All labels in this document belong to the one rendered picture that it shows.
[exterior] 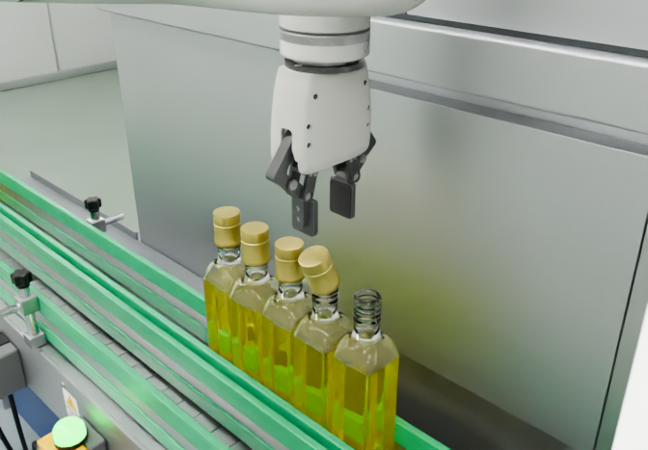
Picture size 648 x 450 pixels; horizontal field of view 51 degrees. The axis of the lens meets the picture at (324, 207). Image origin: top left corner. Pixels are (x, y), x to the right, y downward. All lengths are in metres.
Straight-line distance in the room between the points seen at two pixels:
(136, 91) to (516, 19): 0.75
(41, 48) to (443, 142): 6.39
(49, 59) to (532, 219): 6.52
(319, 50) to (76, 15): 6.54
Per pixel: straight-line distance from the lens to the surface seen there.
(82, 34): 7.15
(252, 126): 1.00
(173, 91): 1.15
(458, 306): 0.80
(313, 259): 0.71
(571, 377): 0.77
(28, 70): 6.97
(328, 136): 0.64
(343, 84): 0.64
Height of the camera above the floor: 1.70
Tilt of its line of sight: 26 degrees down
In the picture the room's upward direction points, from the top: straight up
